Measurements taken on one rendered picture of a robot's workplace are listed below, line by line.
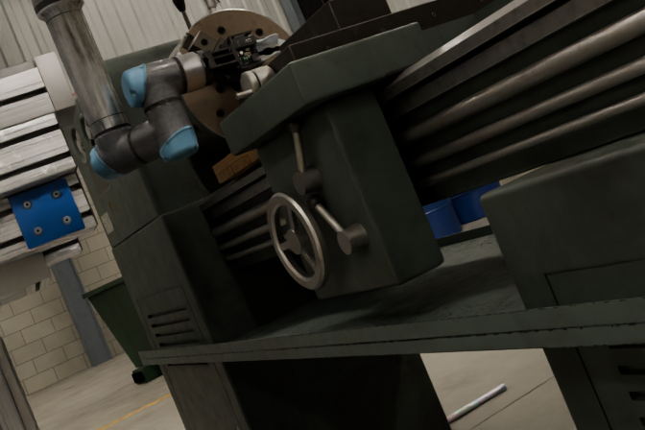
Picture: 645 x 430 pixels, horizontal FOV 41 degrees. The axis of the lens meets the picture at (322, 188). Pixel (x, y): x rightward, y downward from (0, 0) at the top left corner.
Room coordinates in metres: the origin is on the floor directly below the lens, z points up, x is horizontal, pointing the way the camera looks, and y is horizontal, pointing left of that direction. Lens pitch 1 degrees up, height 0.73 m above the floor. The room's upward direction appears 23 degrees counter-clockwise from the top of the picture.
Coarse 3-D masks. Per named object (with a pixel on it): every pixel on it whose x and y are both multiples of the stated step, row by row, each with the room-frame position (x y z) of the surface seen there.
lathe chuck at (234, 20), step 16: (208, 16) 1.91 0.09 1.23; (224, 16) 1.93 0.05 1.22; (240, 16) 1.94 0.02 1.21; (256, 16) 1.96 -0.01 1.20; (192, 32) 1.89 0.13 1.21; (208, 32) 1.90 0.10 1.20; (224, 32) 1.92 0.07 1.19; (240, 32) 1.94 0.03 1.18; (256, 32) 1.96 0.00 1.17; (272, 32) 1.97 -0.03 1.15; (176, 48) 1.92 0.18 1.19; (192, 96) 1.86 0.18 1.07; (208, 96) 1.88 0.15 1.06; (224, 96) 1.89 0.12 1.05; (192, 112) 1.86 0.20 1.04; (208, 112) 1.87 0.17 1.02; (224, 112) 1.89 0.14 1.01; (208, 128) 1.87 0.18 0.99; (208, 144) 1.95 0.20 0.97; (224, 144) 1.92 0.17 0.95
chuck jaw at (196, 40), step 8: (200, 32) 1.85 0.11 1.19; (184, 40) 1.90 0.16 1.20; (192, 40) 1.89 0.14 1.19; (200, 40) 1.85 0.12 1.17; (208, 40) 1.86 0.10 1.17; (216, 40) 1.86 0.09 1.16; (224, 40) 1.85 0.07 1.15; (184, 48) 1.88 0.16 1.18; (192, 48) 1.86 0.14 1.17; (200, 48) 1.85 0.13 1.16; (208, 48) 1.85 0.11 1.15; (216, 48) 1.84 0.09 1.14
